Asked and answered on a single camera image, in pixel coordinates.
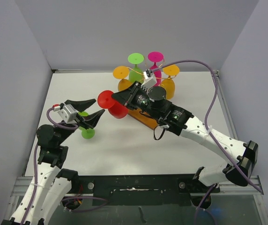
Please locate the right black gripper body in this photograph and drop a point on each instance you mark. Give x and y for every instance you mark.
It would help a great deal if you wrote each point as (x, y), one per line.
(139, 100)

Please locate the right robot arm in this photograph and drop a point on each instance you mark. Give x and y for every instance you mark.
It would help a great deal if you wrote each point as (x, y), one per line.
(183, 123)

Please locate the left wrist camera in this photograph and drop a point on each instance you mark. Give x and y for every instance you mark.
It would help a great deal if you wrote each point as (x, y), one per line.
(66, 112)

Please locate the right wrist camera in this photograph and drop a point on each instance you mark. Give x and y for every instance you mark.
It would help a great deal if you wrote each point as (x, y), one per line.
(150, 80)

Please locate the red wine glass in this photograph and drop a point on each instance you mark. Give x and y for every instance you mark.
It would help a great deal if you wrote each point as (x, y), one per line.
(106, 101)

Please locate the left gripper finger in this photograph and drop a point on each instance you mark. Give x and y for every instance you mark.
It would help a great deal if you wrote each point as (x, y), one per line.
(92, 120)
(80, 105)

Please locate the wooden rack base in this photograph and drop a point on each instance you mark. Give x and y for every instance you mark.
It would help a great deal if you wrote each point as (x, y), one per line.
(149, 122)

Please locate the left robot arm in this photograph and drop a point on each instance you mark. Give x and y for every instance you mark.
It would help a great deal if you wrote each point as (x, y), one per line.
(51, 182)

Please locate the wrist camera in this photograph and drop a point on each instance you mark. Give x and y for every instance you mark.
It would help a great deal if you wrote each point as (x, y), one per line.
(66, 112)
(150, 80)

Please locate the pink wine glass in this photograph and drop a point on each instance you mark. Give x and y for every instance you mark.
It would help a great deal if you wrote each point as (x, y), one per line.
(156, 57)

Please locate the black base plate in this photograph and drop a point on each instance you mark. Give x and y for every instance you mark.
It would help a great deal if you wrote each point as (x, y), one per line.
(140, 190)

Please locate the orange wine glass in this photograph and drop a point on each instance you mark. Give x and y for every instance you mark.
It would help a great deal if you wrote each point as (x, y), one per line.
(121, 73)
(168, 84)

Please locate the green wine glass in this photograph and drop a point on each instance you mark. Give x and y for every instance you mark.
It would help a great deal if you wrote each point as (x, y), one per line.
(136, 73)
(86, 133)

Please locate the aluminium frame rail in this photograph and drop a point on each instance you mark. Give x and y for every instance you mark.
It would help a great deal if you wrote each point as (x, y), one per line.
(230, 117)

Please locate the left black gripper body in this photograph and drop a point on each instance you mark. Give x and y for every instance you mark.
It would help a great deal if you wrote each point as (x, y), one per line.
(78, 118)

